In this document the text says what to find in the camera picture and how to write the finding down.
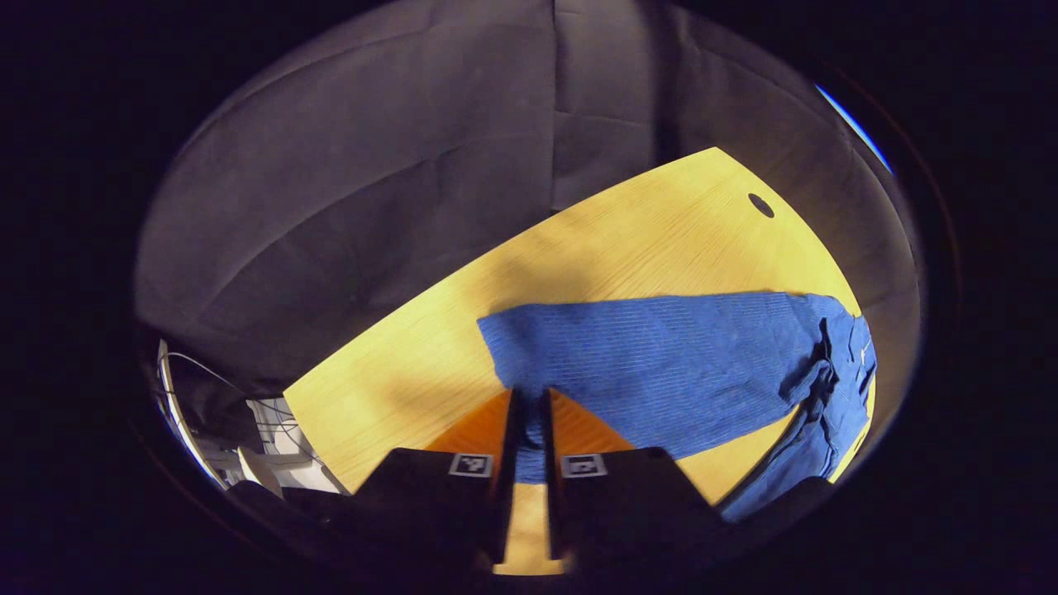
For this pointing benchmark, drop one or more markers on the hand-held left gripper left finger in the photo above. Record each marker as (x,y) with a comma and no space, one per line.
(502,504)

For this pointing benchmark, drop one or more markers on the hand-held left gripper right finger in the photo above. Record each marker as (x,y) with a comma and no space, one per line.
(554,504)

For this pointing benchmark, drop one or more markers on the blue button shirt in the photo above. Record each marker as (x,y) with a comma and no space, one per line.
(661,364)

